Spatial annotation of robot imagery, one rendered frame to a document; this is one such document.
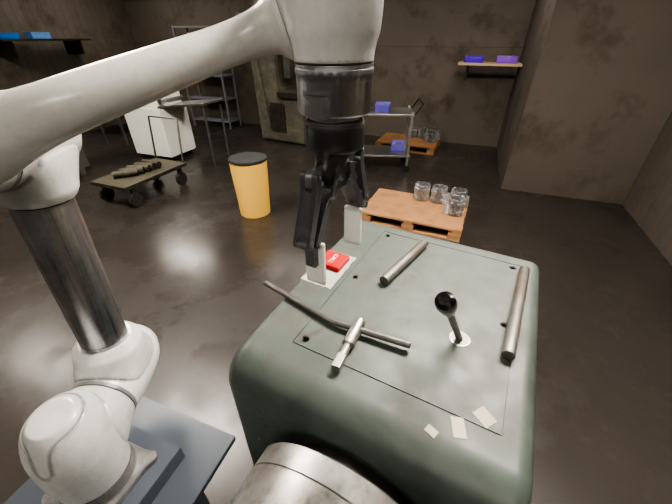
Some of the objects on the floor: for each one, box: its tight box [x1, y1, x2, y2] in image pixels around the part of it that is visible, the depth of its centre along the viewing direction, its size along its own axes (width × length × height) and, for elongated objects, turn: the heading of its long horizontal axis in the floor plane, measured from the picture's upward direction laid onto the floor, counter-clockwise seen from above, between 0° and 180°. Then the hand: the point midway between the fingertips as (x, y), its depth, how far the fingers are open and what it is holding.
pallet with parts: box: [362, 181, 470, 243], centre depth 359 cm, size 109×76×32 cm
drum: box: [228, 152, 270, 219], centre depth 361 cm, size 40×40×64 cm
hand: (336, 251), depth 52 cm, fingers open, 11 cm apart
